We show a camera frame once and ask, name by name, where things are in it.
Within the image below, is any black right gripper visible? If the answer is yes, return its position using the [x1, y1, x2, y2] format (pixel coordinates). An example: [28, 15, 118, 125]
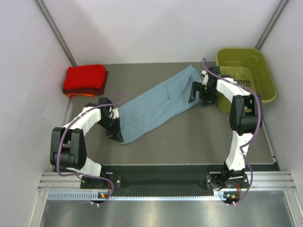
[188, 81, 217, 106]

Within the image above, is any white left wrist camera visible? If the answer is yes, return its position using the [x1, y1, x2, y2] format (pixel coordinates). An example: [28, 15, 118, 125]
[110, 108, 119, 119]

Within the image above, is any left corner aluminium profile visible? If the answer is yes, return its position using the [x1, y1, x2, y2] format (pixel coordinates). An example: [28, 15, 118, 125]
[34, 0, 78, 67]

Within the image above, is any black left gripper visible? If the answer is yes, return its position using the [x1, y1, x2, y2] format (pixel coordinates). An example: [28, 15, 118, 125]
[97, 116, 124, 143]

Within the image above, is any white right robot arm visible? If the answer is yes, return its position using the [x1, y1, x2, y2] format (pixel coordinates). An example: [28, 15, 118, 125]
[189, 67, 262, 191]

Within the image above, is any slotted grey cable duct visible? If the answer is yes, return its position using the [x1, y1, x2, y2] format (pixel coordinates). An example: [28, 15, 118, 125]
[47, 191, 240, 201]

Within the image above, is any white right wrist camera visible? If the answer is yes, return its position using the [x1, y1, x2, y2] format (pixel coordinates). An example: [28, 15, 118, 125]
[201, 70, 209, 86]

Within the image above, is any folded red t shirt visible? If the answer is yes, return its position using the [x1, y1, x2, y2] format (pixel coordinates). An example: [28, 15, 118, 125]
[63, 64, 106, 90]

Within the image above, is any folded orange t shirt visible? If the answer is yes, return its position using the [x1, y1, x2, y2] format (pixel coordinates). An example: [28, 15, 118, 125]
[65, 93, 95, 97]

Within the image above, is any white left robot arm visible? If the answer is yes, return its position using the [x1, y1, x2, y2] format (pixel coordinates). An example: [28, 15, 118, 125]
[50, 97, 123, 190]

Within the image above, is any aluminium front frame rail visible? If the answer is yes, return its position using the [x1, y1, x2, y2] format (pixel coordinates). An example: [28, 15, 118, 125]
[38, 171, 296, 191]

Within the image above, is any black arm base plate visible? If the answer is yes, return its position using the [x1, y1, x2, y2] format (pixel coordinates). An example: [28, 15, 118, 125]
[80, 172, 249, 190]

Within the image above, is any corner aluminium profile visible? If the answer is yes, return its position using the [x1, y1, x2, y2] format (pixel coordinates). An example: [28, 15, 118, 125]
[255, 0, 290, 50]
[34, 0, 78, 67]

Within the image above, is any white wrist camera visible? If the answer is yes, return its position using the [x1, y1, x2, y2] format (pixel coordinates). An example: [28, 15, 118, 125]
[110, 108, 119, 119]
[201, 70, 209, 86]

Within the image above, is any olive green plastic basket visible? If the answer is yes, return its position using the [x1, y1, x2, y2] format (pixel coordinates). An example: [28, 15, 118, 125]
[216, 48, 277, 106]

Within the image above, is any light blue t shirt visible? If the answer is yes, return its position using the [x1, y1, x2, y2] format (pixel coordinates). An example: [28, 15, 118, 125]
[118, 65, 202, 144]

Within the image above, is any right corner aluminium profile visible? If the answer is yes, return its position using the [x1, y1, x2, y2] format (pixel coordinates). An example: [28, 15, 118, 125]
[255, 0, 290, 50]

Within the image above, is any folded maroon t shirt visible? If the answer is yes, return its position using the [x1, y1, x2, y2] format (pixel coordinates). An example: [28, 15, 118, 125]
[62, 70, 108, 95]

